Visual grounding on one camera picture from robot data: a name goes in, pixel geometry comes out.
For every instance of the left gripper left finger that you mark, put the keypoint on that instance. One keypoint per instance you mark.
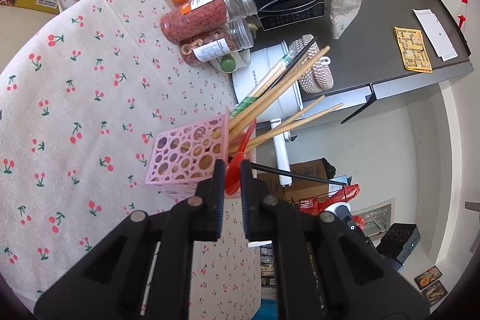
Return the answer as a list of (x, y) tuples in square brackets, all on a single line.
[(110, 280)]

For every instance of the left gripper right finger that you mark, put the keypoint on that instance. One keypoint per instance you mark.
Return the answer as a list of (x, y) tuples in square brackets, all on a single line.
[(324, 265)]

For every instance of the red plastic spoon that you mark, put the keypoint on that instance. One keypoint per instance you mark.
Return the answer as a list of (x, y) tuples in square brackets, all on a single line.
[(232, 179)]

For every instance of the pink perforated utensil basket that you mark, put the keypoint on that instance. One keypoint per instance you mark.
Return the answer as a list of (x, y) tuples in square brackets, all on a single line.
[(184, 156)]

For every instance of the green-tipped wooden chopstick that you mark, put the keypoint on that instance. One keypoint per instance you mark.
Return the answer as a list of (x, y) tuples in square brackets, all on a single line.
[(260, 79)]

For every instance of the white plastic spoon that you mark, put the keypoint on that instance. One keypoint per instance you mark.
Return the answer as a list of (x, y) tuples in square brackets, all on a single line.
[(149, 279)]

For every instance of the red plastic bag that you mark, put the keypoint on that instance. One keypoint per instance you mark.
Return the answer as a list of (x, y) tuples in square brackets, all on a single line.
[(318, 204)]

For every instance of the brown cardboard box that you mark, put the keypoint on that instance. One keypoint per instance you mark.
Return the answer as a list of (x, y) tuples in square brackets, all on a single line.
[(301, 188)]

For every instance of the cherry print tablecloth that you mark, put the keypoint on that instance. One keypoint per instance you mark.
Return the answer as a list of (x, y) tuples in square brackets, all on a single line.
[(81, 104)]

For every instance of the yellow fridge magnet sheet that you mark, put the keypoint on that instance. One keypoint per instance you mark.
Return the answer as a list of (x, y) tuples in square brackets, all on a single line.
[(412, 50)]

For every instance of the grey refrigerator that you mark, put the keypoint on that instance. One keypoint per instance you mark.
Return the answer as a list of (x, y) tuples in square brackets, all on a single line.
[(366, 62)]

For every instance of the white paper on fridge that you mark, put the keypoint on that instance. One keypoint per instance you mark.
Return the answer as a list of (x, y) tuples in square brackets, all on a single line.
[(437, 35)]

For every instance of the jar of brown dried fruit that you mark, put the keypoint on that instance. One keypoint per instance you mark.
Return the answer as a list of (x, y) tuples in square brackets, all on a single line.
[(227, 39)]

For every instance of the jar of red goji berries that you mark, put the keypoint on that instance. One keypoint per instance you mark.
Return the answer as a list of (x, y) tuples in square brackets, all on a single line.
[(197, 16)]

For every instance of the woven rope basket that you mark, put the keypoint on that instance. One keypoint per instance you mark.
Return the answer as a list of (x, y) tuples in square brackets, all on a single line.
[(318, 78)]

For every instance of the cream bowl with green handle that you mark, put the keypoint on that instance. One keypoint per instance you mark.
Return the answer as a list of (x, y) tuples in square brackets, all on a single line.
[(232, 62)]

